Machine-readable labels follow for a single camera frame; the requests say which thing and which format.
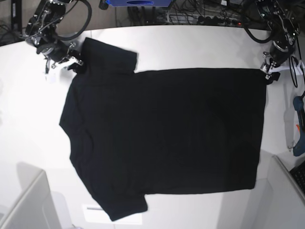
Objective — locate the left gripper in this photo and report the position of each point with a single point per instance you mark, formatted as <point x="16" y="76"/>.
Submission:
<point x="276" y="57"/>

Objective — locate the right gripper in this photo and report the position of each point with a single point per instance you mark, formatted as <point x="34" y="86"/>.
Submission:
<point x="60" y="52"/>

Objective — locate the black T-shirt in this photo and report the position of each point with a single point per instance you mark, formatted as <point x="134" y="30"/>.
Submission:
<point x="178" y="131"/>

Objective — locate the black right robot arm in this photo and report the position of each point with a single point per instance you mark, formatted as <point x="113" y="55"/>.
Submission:
<point x="43" y="24"/>

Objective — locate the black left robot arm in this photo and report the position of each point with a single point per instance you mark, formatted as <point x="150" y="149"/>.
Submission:
<point x="283" y="37"/>

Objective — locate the blue box under table edge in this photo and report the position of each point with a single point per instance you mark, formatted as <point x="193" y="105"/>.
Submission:
<point x="126" y="3"/>

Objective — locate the black power strip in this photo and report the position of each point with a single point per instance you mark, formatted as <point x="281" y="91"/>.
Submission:
<point x="218" y="21"/>

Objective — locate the black keyboard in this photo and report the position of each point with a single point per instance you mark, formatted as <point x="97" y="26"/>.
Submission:
<point x="298" y="174"/>

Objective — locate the white right partition panel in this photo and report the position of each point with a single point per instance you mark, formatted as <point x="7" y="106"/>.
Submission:
<point x="277" y="202"/>

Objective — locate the white partition panel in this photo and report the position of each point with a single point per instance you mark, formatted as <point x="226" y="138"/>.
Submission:
<point x="34" y="208"/>
<point x="277" y="202"/>

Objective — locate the white left partition panel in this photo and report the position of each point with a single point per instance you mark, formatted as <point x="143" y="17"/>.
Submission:
<point x="34" y="208"/>

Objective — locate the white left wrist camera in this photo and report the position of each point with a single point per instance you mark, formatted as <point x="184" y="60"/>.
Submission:
<point x="295" y="66"/>

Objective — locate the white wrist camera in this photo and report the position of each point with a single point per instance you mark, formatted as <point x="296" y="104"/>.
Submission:
<point x="295" y="66"/>
<point x="50" y="73"/>

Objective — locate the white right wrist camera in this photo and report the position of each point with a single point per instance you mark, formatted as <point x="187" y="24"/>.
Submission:
<point x="50" y="73"/>

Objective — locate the blue handled tool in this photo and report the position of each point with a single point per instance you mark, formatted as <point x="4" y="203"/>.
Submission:
<point x="298" y="103"/>

